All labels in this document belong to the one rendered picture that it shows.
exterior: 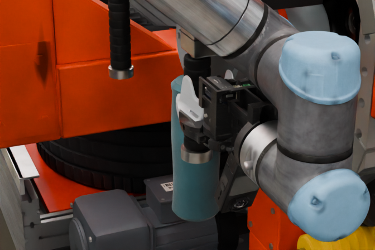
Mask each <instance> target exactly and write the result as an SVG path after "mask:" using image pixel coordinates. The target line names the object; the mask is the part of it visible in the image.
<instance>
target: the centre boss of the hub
mask: <svg viewBox="0 0 375 250"><path fill-rule="evenodd" d="M345 26H346V29H347V32H348V35H349V36H350V37H351V39H353V40H355V20H354V14H353V10H352V7H351V6H350V7H349V8H348V10H347V13H346V16H345Z"/></svg>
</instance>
